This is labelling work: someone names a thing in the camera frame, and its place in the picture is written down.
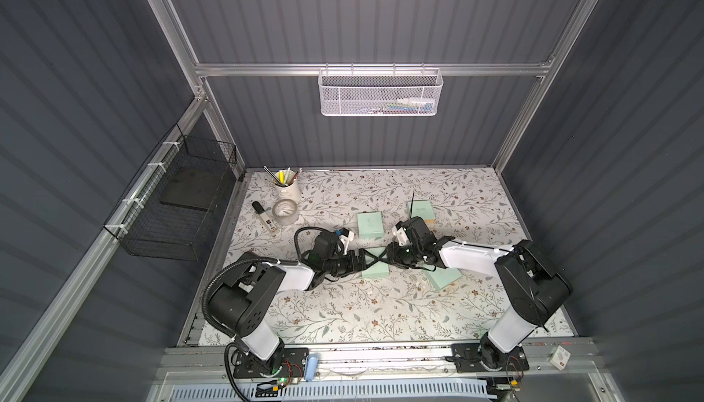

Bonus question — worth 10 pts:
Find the mint jewelry box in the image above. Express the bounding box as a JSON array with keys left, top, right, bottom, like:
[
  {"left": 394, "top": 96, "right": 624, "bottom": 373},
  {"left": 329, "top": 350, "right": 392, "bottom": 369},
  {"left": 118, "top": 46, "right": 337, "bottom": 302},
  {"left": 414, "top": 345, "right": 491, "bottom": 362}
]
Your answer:
[
  {"left": 362, "top": 247, "right": 390, "bottom": 279},
  {"left": 357, "top": 211, "right": 385, "bottom": 240},
  {"left": 425, "top": 268, "right": 463, "bottom": 292},
  {"left": 409, "top": 200, "right": 436, "bottom": 224}
]

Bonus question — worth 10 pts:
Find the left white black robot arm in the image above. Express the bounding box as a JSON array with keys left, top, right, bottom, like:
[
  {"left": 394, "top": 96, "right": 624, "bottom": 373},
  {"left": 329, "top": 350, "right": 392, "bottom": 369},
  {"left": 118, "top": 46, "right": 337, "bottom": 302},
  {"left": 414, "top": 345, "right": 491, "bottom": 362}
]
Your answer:
[{"left": 201, "top": 226, "right": 381, "bottom": 363}]

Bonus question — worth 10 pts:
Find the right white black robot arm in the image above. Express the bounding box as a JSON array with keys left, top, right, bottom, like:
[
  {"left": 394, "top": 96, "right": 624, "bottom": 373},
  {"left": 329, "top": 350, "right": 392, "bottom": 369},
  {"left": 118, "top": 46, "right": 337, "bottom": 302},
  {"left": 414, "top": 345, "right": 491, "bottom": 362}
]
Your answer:
[{"left": 377, "top": 217, "right": 573, "bottom": 372}]

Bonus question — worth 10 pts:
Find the floral table mat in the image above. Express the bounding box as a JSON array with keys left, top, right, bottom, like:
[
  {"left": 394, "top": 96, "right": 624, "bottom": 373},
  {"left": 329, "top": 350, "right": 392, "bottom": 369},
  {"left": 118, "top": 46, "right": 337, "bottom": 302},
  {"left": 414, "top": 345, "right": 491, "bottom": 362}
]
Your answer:
[{"left": 227, "top": 169, "right": 525, "bottom": 344}]

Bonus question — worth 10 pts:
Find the clear tape roll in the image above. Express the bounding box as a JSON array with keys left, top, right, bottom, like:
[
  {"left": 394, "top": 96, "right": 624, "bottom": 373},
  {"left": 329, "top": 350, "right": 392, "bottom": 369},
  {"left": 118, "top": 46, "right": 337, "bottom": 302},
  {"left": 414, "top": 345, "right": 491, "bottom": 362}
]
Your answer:
[{"left": 271, "top": 199, "right": 300, "bottom": 226}]

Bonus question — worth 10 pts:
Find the white pen holder cup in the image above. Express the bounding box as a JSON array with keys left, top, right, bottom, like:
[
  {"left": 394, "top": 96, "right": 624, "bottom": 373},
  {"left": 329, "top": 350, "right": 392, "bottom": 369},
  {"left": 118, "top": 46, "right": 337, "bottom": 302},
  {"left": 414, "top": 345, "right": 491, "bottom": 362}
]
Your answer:
[{"left": 264, "top": 167, "right": 302, "bottom": 203}]

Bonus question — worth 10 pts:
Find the black marker pen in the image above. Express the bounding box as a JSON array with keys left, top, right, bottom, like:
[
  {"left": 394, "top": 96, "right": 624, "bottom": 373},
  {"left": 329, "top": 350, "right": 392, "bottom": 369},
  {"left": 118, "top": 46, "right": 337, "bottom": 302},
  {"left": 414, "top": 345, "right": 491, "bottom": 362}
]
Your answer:
[{"left": 252, "top": 202, "right": 279, "bottom": 236}]

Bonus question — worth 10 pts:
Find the white perforated front panel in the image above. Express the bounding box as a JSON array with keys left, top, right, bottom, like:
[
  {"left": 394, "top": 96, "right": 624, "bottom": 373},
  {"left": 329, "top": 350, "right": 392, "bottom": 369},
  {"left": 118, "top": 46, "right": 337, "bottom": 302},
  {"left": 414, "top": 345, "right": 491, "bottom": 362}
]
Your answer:
[{"left": 167, "top": 378, "right": 491, "bottom": 402}]

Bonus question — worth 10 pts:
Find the white square tag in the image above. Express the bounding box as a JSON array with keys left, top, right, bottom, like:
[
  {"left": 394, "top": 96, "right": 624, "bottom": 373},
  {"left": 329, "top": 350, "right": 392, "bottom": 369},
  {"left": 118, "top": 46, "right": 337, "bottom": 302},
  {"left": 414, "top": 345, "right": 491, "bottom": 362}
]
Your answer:
[{"left": 549, "top": 345, "right": 571, "bottom": 371}]

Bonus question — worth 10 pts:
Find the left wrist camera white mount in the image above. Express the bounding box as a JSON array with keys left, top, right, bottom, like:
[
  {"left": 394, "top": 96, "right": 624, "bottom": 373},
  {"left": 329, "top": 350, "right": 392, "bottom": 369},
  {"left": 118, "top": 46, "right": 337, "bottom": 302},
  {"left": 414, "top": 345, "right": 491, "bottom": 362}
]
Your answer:
[{"left": 335, "top": 228, "right": 356, "bottom": 255}]

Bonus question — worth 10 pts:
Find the blue cylinder on rail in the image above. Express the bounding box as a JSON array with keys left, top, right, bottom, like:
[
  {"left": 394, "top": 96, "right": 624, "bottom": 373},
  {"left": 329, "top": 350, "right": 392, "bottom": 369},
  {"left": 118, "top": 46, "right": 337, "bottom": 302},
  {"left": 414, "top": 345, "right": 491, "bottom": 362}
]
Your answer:
[{"left": 304, "top": 354, "right": 320, "bottom": 382}]

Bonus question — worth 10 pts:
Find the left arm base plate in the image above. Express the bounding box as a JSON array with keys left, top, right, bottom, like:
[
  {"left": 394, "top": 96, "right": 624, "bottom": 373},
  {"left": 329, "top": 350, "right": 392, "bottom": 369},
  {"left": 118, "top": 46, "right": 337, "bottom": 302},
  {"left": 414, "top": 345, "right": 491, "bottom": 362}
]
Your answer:
[{"left": 231, "top": 347, "right": 310, "bottom": 379}]

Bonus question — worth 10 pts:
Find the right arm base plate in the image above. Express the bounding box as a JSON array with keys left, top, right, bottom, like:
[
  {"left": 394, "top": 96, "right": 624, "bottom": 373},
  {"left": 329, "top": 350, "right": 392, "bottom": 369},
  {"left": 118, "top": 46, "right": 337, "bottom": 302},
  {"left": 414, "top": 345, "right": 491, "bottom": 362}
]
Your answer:
[{"left": 445, "top": 343, "right": 530, "bottom": 374}]

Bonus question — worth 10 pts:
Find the white wire wall basket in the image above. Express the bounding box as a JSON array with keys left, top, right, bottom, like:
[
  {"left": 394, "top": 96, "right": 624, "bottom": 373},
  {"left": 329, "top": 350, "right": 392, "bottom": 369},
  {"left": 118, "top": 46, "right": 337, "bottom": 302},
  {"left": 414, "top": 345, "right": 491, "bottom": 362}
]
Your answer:
[{"left": 317, "top": 66, "right": 444, "bottom": 117}]

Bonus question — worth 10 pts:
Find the black wire side basket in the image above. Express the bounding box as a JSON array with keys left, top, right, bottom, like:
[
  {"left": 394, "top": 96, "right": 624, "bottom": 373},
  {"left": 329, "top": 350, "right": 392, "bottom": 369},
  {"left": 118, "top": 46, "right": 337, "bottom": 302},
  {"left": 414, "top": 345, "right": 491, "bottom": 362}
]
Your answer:
[{"left": 104, "top": 131, "right": 238, "bottom": 262}]

